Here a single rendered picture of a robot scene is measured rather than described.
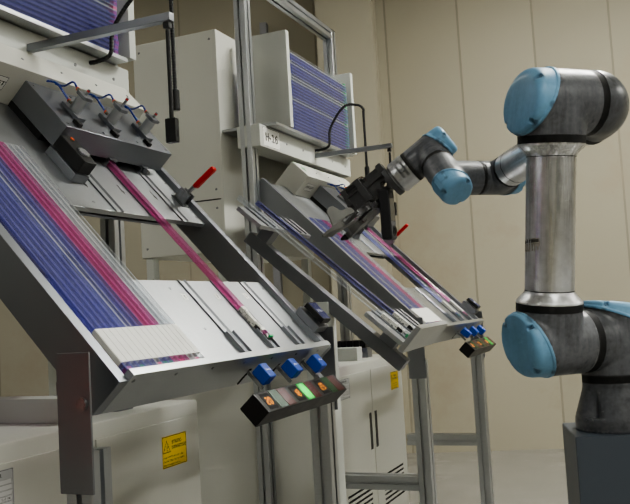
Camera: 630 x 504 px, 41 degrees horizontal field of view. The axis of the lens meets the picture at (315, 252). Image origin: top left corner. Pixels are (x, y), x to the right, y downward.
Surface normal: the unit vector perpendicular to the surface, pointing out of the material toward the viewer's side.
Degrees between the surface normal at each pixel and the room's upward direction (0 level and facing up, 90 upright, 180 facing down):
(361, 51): 90
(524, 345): 97
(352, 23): 90
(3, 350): 90
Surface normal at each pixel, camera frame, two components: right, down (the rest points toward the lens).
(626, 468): -0.16, -0.06
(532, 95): -0.93, -0.10
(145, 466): 0.92, -0.08
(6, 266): -0.39, -0.04
